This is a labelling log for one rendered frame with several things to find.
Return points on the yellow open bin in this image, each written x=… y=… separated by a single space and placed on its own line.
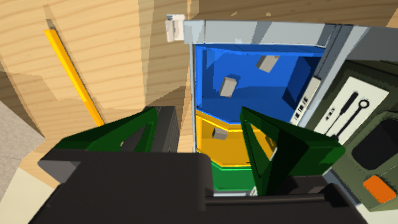
x=229 y=152

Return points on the grey metal shelf rack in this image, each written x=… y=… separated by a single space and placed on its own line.
x=340 y=41

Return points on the olive green tool case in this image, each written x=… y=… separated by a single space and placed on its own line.
x=360 y=110

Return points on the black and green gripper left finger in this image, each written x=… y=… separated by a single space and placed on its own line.
x=108 y=137

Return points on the blue bin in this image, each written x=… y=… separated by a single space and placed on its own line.
x=275 y=94

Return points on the yellow bar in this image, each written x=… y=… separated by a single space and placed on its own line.
x=65 y=61

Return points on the green open bin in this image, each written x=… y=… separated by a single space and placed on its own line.
x=231 y=178

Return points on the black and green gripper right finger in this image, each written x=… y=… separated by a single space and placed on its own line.
x=300 y=151

